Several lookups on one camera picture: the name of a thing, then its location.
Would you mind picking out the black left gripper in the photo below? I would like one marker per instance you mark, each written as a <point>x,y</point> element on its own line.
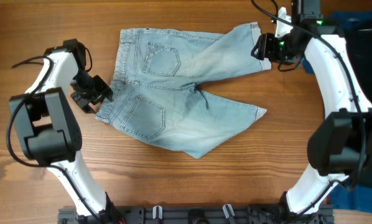
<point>104,92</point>

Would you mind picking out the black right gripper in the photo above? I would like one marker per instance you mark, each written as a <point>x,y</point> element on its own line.
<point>264,46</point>

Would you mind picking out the light blue denim shorts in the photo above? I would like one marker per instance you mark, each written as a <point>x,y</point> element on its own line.
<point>156,95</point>

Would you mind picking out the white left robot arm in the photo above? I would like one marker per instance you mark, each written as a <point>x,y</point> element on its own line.
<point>43,131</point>

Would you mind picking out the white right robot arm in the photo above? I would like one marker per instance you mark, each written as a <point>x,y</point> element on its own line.
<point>341,148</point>

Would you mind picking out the blue folded shirt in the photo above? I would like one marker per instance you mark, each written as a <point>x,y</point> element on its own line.
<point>360,198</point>

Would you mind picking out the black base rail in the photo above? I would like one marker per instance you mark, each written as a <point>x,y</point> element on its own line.
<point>261,213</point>

